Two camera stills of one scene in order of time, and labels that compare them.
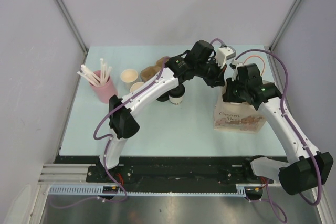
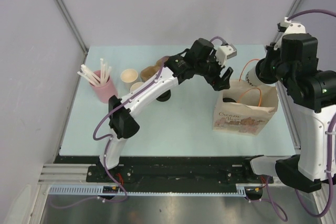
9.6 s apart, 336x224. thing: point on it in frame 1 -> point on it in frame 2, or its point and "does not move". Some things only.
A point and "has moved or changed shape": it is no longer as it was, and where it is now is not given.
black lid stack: [164, 97] does not move
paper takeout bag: [242, 117] does not move
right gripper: [228, 96] -> [265, 72]
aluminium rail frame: [73, 174] does not move
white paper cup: [176, 100] has moved or changed shape
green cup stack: [135, 86] does not move
